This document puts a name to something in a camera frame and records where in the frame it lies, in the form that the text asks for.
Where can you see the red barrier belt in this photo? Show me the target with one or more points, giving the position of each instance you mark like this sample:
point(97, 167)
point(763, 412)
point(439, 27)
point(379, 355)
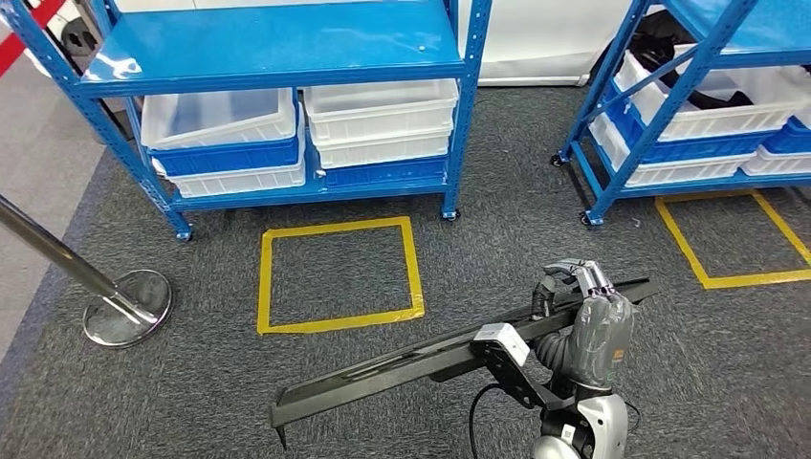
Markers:
point(13, 47)

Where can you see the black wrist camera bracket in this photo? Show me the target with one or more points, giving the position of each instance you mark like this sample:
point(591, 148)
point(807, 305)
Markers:
point(519, 380)

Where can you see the translucent white plastic bin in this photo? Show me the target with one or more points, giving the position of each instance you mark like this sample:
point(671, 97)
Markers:
point(215, 120)

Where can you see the blue metal shelf rack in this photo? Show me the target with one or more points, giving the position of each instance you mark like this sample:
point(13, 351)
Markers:
point(660, 120)
point(272, 44)

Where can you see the black parts in bin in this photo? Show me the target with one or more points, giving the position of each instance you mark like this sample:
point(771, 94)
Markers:
point(716, 100)

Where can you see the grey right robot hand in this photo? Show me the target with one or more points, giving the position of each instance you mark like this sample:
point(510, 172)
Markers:
point(602, 342)

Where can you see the chrome stanchion post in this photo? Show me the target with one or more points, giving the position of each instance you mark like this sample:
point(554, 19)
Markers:
point(127, 317)

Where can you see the white car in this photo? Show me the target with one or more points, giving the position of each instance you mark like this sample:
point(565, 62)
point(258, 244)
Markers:
point(538, 38)

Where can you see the long black plastic part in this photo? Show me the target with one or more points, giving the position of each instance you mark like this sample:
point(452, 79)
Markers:
point(393, 370)

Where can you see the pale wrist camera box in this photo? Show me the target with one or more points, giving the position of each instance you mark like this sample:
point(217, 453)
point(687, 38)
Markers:
point(504, 342)

